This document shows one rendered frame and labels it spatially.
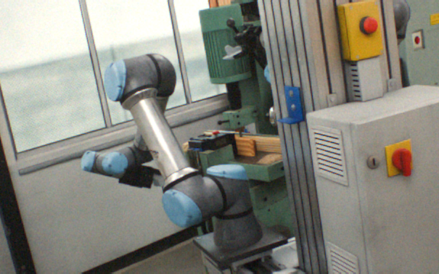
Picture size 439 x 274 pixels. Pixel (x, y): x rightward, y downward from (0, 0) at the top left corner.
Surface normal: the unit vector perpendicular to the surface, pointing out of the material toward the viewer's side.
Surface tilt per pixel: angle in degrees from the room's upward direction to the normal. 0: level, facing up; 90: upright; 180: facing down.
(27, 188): 90
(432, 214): 90
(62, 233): 90
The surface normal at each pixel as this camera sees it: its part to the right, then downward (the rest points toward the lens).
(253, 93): -0.75, 0.27
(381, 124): 0.38, 0.14
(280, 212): 0.63, 0.06
